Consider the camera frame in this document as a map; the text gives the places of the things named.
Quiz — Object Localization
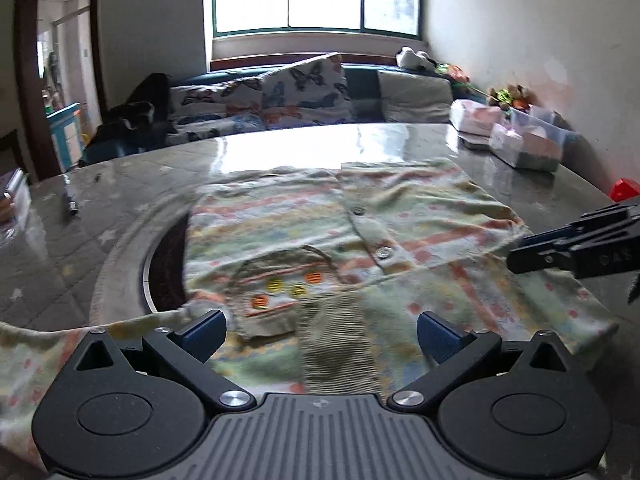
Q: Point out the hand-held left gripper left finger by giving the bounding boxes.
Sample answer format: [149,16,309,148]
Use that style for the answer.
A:
[74,309,255,413]

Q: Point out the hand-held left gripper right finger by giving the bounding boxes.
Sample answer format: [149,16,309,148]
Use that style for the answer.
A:
[387,311,572,415]

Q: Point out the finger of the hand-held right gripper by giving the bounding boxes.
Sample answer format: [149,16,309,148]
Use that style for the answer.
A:
[507,223,587,276]

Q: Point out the striped patterned knit cardigan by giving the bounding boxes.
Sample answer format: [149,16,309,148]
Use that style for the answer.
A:
[0,157,621,467]

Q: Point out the red plastic object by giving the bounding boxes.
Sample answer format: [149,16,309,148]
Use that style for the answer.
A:
[609,178,640,202]

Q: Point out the plastic box with pink contents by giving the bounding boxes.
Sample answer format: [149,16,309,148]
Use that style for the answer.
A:
[488,122,564,174]

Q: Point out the clear plastic storage box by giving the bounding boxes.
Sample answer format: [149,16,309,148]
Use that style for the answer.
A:
[509,105,579,147]

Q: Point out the flat white booklet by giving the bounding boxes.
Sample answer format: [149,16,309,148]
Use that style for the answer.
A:
[459,132,494,152]

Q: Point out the pink tissue packet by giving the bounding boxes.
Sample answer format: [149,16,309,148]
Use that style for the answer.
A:
[448,99,507,137]

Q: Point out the brown stuffed toys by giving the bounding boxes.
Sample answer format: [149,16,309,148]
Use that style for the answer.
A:
[487,83,534,112]

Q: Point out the black pen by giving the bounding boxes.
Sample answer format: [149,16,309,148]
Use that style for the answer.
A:
[62,174,80,219]

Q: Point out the orange green toy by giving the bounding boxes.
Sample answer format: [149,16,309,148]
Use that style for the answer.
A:
[434,62,472,87]

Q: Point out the grey striped cushion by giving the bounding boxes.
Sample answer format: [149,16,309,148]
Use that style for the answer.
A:
[377,70,454,124]

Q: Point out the clear plastic packet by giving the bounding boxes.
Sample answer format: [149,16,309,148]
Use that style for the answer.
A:
[0,167,32,242]

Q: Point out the butterfly print blanket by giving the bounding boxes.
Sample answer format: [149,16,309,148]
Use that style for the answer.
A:
[166,77,267,147]

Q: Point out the white plush toy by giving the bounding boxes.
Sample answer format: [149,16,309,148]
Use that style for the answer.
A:
[396,46,437,71]

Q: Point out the blue white cabinet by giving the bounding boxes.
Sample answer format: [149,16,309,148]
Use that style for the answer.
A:
[45,102,86,171]

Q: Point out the black clothing pile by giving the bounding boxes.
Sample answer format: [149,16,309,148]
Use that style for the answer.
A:
[92,72,174,157]

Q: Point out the dark blue sofa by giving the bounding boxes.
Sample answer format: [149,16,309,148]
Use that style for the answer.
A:
[79,62,457,167]

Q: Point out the butterfly print pillow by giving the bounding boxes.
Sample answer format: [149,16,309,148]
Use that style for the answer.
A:
[259,52,354,129]

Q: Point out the dark wooden door frame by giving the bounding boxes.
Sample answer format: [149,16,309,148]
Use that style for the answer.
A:
[13,0,109,182]

